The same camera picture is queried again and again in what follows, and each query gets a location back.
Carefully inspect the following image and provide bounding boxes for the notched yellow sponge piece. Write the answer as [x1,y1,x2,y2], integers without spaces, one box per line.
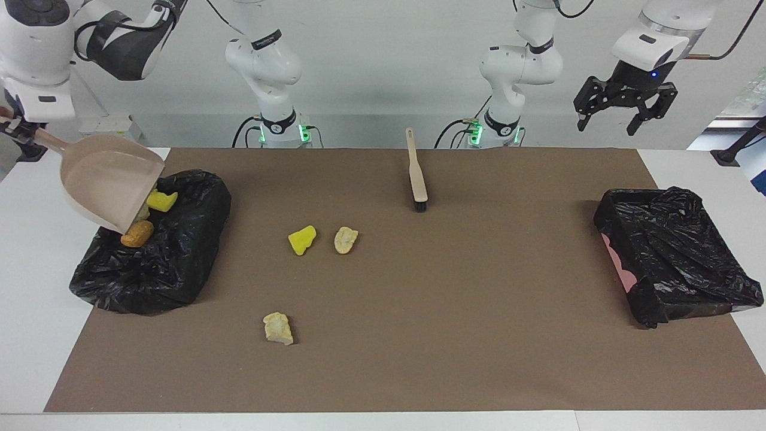
[147,192,179,213]

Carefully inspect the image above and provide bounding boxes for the beige jagged foam chunk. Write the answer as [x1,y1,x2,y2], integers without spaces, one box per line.
[263,312,294,346]

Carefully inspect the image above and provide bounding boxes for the rounded yellow sponge chunk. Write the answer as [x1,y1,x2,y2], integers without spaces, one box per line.
[288,225,317,256]

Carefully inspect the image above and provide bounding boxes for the orange-brown sponge chunk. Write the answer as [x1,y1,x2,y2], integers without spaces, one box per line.
[120,220,155,248]

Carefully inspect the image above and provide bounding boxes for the brown table mat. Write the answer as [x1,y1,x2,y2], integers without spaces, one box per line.
[43,147,766,414]

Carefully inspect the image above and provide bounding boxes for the pink bin with black bag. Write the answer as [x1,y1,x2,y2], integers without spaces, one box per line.
[594,186,765,329]

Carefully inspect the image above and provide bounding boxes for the beige brush with black bristles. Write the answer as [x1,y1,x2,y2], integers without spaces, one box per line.
[405,127,430,213]

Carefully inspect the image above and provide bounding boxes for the pale blue board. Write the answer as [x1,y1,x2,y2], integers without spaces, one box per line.
[735,139,766,197]

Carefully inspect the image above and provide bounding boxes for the beige rounded foam chunk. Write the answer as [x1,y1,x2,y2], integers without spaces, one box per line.
[333,226,359,255]

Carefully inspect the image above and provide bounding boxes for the beige plastic dustpan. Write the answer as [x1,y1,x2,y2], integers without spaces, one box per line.
[0,107,166,235]

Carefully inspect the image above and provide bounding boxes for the white background desk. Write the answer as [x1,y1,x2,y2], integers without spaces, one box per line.
[687,114,766,150]

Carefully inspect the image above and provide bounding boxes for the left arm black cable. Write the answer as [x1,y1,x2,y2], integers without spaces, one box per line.
[554,0,761,60]

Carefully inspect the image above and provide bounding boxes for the black bag lined bin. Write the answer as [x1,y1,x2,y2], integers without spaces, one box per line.
[69,169,232,316]

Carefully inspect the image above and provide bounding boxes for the black base power cable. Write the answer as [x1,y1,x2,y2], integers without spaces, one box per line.
[434,118,478,148]
[232,116,262,148]

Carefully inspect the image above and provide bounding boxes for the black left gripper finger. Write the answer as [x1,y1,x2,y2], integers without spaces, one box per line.
[573,76,617,131]
[627,83,680,136]

